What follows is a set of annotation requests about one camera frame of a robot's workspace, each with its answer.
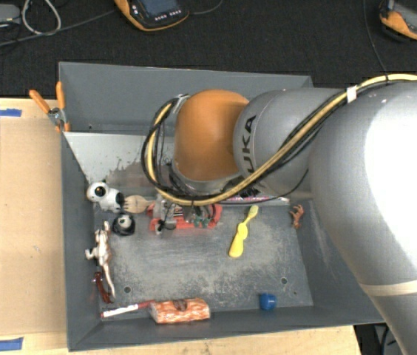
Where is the red plastic frame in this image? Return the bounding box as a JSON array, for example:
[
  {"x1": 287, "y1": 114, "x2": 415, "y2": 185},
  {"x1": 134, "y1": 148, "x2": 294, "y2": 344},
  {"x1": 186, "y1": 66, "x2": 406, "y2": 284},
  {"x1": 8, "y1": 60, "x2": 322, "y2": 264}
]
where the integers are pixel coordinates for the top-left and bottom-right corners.
[{"x1": 148, "y1": 202, "x2": 224, "y2": 233}]

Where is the white and black toy animal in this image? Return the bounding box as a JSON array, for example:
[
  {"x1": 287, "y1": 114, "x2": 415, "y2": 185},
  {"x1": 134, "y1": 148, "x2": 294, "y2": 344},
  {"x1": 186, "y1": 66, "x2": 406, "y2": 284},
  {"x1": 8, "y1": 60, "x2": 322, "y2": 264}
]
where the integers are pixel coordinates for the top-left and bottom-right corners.
[{"x1": 86, "y1": 180, "x2": 126, "y2": 214}]

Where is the yellow plastic toy fork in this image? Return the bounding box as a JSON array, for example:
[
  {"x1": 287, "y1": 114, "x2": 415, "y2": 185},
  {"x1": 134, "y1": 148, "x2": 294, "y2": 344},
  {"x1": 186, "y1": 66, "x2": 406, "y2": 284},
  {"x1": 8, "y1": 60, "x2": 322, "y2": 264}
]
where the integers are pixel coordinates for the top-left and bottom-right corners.
[{"x1": 228, "y1": 204, "x2": 260, "y2": 260}]

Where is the red-brown clear curved piece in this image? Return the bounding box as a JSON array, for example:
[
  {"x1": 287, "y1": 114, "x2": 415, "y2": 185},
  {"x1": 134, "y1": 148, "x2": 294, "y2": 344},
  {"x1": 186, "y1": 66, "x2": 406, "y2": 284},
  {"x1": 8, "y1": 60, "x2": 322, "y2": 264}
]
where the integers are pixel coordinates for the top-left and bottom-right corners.
[{"x1": 91, "y1": 271, "x2": 115, "y2": 305}]

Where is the blue cap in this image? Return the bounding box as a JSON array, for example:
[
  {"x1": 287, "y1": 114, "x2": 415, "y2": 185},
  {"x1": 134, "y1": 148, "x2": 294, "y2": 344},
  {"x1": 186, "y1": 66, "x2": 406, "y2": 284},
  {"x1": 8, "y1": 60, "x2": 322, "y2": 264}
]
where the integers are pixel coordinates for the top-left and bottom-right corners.
[{"x1": 259, "y1": 292, "x2": 278, "y2": 312}]

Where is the small brown toy animal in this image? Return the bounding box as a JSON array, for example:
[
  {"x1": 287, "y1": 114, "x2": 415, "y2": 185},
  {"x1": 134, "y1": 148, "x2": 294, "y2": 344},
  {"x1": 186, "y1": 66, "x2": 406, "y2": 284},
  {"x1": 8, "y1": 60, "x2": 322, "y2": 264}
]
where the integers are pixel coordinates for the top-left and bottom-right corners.
[{"x1": 289, "y1": 203, "x2": 305, "y2": 230}]

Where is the red and white pen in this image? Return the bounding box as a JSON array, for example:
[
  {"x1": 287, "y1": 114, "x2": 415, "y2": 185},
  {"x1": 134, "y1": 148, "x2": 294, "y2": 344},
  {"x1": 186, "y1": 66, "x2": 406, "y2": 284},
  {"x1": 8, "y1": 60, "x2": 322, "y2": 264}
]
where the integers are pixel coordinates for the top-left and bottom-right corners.
[{"x1": 100, "y1": 300, "x2": 156, "y2": 320}]

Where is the orange patterned block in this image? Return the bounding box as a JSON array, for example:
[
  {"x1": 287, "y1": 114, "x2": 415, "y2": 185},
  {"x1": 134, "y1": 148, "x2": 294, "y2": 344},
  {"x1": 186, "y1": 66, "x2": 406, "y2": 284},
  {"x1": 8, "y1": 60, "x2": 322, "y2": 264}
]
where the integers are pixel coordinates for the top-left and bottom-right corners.
[{"x1": 149, "y1": 297, "x2": 211, "y2": 325}]

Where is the white and brown toy lizard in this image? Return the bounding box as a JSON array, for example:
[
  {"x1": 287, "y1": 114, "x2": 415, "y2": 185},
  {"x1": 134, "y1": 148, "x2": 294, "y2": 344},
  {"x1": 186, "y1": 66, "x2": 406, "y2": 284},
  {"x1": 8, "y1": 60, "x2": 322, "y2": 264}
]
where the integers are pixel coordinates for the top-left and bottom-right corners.
[{"x1": 84, "y1": 220, "x2": 117, "y2": 300}]

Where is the black and white toy panda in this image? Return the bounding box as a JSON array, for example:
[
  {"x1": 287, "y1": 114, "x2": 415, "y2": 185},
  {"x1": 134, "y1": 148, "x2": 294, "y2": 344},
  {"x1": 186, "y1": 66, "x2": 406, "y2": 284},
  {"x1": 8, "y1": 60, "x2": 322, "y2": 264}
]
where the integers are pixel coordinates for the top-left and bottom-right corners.
[{"x1": 112, "y1": 212, "x2": 137, "y2": 237}]

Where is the pale wooden fork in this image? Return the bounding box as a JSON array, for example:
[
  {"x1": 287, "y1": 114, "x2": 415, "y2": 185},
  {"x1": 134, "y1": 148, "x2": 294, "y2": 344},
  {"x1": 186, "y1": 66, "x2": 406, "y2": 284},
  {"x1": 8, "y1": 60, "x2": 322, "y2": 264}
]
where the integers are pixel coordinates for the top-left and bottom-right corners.
[{"x1": 123, "y1": 195, "x2": 157, "y2": 214}]

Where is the brown cardboard board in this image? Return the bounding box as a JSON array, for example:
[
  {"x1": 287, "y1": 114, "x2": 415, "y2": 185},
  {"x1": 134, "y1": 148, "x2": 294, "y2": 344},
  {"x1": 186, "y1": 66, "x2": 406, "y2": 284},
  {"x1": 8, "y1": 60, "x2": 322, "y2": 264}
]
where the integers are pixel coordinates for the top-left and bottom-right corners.
[{"x1": 0, "y1": 116, "x2": 68, "y2": 337}]

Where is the grey metal bin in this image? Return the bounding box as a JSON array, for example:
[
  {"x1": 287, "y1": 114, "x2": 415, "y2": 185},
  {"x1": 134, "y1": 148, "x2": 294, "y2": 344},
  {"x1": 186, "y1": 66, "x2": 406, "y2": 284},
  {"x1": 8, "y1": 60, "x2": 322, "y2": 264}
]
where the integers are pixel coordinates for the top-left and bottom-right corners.
[{"x1": 57, "y1": 61, "x2": 385, "y2": 353}]

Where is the flat pink and black packet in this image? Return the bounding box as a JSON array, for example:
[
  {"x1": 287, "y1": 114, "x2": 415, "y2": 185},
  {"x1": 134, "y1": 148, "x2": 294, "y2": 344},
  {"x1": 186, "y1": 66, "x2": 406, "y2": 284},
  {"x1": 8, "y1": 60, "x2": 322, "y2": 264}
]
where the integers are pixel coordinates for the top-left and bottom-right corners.
[{"x1": 226, "y1": 194, "x2": 291, "y2": 205}]

